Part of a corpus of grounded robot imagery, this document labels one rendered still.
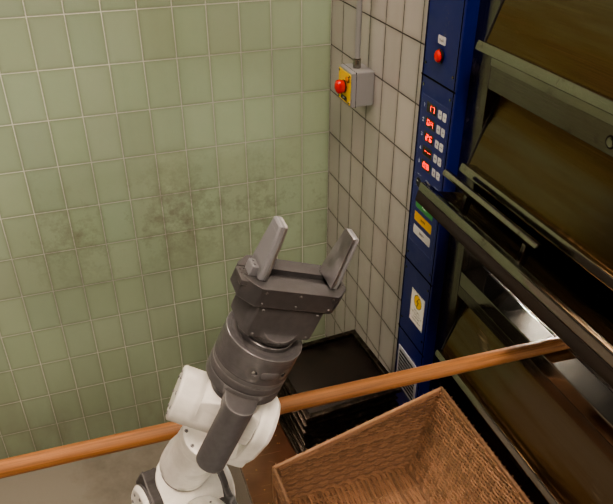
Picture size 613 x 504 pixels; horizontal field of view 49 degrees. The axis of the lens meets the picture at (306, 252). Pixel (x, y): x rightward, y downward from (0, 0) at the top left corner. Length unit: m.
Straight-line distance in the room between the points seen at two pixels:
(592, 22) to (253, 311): 0.79
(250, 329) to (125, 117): 1.56
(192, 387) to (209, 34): 1.53
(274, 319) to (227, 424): 0.12
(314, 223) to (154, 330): 0.72
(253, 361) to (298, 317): 0.06
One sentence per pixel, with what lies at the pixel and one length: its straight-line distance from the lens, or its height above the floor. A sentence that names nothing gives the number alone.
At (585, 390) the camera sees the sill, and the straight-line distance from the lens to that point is 1.39.
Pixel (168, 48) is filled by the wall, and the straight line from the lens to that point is 2.13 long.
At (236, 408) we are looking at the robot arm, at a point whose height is 1.56.
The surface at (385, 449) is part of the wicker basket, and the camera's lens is 1.87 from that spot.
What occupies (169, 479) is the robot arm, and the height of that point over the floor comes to 1.34.
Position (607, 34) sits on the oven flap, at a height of 1.81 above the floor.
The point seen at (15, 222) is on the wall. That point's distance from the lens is 2.31.
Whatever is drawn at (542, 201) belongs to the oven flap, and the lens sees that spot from 1.32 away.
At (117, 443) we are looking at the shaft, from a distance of 1.21.
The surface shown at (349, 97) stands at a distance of 1.95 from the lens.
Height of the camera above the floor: 2.07
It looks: 32 degrees down
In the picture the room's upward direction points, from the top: straight up
